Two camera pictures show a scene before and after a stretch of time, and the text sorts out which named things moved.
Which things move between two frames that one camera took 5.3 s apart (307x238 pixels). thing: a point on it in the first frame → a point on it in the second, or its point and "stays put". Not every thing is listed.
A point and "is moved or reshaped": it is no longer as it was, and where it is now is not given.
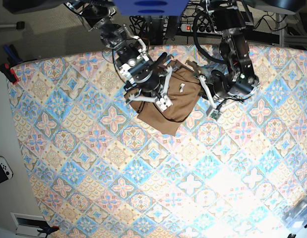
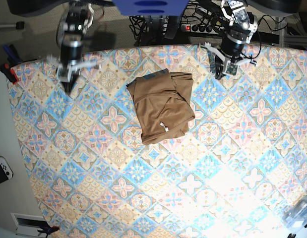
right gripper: x=219 y=89 → x=231 y=50
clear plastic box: x=299 y=214 stays put
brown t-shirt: x=183 y=88 is moved or reshaped
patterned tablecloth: x=100 y=170 stays put
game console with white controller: x=3 y=171 stays put
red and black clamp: x=9 y=73 stays put
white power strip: x=200 y=28 stays put
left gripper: x=152 y=83 → x=69 y=61
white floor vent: x=29 y=224 stays put
